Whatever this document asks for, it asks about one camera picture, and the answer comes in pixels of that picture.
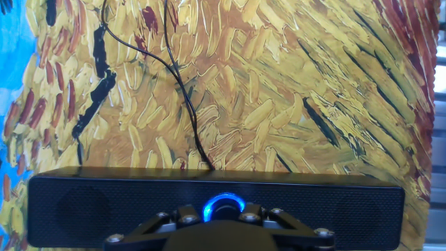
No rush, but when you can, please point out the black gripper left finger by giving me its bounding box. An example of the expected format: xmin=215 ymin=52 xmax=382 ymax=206
xmin=103 ymin=204 xmax=203 ymax=251

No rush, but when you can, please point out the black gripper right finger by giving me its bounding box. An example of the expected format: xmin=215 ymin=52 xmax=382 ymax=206
xmin=239 ymin=203 xmax=336 ymax=251

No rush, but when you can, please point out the black soundbar speaker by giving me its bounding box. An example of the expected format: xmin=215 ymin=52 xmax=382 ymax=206
xmin=26 ymin=166 xmax=406 ymax=251

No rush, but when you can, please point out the black volume knob blue ring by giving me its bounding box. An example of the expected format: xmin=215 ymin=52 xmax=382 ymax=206
xmin=201 ymin=192 xmax=247 ymax=223

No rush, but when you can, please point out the Van Gogh painting print cloth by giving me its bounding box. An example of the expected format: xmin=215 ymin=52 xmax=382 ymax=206
xmin=0 ymin=0 xmax=440 ymax=251

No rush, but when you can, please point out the thin black speaker cable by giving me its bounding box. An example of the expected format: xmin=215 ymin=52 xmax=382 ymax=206
xmin=162 ymin=0 xmax=215 ymax=172
xmin=100 ymin=0 xmax=215 ymax=172

